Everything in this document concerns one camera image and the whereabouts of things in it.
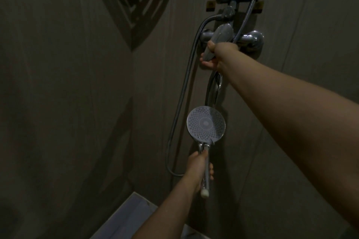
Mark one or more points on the person's right hand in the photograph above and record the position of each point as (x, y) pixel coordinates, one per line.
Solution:
(221, 55)

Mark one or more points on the person's left hand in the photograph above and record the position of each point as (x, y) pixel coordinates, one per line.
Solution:
(196, 164)

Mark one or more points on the person's right thumb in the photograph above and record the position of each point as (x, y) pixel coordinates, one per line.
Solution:
(211, 47)

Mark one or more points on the person's left thumb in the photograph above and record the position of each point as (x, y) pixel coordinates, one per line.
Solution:
(202, 153)

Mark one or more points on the round chrome handheld shower head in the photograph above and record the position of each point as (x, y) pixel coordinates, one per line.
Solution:
(206, 126)

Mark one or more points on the person's left forearm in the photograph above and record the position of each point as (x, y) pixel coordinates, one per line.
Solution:
(168, 208)

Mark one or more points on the person's right forearm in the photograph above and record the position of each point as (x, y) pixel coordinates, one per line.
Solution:
(294, 124)

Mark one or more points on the chrome shower mixer valve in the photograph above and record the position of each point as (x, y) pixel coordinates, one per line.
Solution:
(246, 38)

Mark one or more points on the chrome tub spout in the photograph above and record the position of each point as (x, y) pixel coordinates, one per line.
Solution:
(214, 89)

